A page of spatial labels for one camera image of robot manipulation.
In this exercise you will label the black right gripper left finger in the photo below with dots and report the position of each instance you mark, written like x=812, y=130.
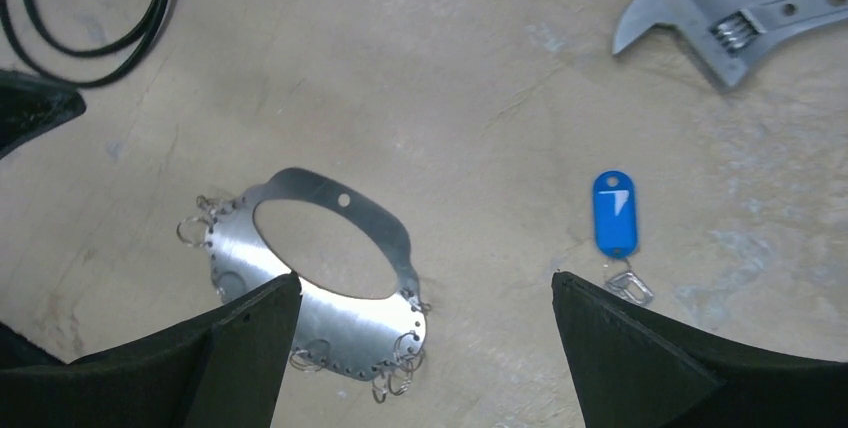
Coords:
x=222, y=368

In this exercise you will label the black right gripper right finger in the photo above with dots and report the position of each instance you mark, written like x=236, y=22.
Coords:
x=632, y=367

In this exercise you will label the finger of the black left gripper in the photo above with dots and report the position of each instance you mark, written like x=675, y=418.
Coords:
x=32, y=106

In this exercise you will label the blue key tag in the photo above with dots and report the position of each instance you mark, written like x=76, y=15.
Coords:
x=614, y=205

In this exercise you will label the red handled adjustable wrench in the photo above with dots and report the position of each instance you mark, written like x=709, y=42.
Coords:
x=727, y=37

